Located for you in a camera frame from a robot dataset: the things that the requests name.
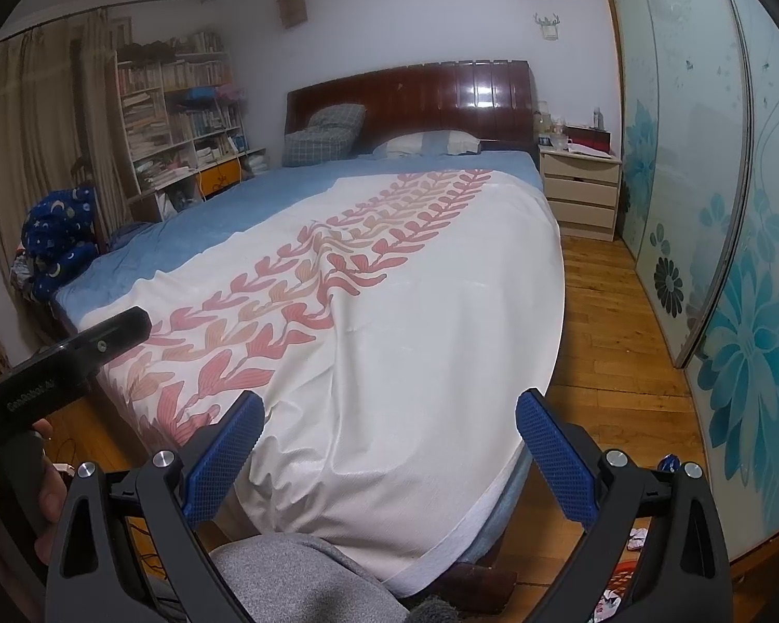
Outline floral sliding wardrobe doors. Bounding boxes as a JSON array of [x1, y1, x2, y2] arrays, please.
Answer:
[[602, 0, 779, 565]]

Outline orange storage box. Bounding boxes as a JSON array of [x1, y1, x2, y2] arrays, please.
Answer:
[[196, 158, 241, 200]]

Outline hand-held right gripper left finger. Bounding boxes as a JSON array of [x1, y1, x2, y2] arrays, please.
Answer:
[[44, 390, 266, 623]]

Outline light blue white pillow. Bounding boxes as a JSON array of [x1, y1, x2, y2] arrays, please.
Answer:
[[371, 130, 482, 158]]

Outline dark brown bed frame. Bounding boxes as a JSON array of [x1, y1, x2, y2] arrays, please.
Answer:
[[445, 561, 519, 615]]

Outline person's left hand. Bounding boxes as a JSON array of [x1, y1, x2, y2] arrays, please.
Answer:
[[0, 416, 71, 559]]

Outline beige nightstand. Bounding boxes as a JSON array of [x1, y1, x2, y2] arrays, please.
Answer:
[[536, 141, 624, 242]]

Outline person's grey fleece clothing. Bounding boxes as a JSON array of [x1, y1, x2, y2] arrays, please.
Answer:
[[206, 534, 456, 623]]

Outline red box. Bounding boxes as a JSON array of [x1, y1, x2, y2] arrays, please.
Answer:
[[565, 124, 613, 154]]

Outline red plastic basket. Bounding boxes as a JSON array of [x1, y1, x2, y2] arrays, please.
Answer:
[[594, 558, 638, 623]]

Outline blue bed sheet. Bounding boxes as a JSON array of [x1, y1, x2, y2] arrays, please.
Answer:
[[50, 149, 547, 342]]

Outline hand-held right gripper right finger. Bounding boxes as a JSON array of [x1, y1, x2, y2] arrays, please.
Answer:
[[515, 388, 733, 623]]

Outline beige curtain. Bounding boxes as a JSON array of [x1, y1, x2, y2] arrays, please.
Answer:
[[0, 6, 128, 338]]

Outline grey plaid pillow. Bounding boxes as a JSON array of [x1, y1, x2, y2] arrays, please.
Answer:
[[280, 103, 368, 168]]

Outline blue starry cloth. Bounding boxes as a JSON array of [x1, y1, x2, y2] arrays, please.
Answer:
[[21, 184, 100, 301]]

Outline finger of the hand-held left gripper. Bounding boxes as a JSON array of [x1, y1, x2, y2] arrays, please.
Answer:
[[70, 306, 152, 371]]

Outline brown wall hanging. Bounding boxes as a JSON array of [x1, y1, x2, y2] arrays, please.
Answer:
[[275, 0, 308, 31]]

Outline deer wall hook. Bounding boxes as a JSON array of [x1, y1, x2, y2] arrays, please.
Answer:
[[533, 10, 563, 43]]

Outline white bookshelf with books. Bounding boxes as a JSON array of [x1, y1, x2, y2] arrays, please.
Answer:
[[113, 29, 268, 223]]

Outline dark wooden headboard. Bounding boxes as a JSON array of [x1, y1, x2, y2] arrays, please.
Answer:
[[285, 60, 539, 158]]

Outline white leaf-print blanket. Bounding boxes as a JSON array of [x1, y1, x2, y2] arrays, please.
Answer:
[[81, 169, 568, 599]]

